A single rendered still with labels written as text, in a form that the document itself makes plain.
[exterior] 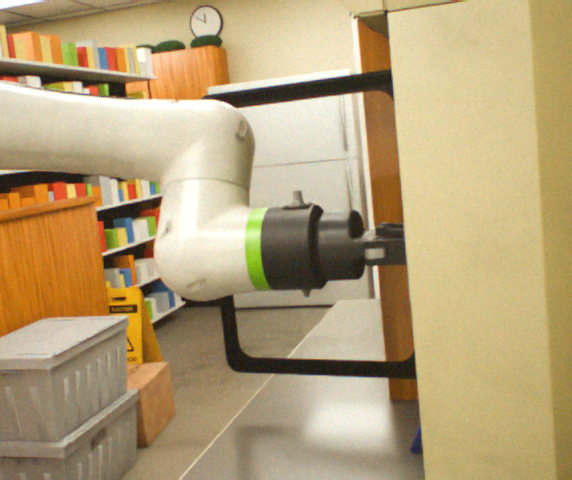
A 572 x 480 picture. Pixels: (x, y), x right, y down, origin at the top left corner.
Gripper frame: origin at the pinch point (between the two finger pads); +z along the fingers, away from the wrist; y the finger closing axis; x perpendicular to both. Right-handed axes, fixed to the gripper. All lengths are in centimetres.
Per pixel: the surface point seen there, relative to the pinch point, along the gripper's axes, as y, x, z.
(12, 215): 191, 8, -203
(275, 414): 17.2, 25.9, -33.8
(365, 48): 22.9, -22.8, -18.1
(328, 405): 20.8, 25.8, -27.0
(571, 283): -11.8, 2.5, 3.4
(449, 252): -14.0, -1.0, -6.2
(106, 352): 179, 65, -159
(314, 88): 17.7, -18.0, -24.3
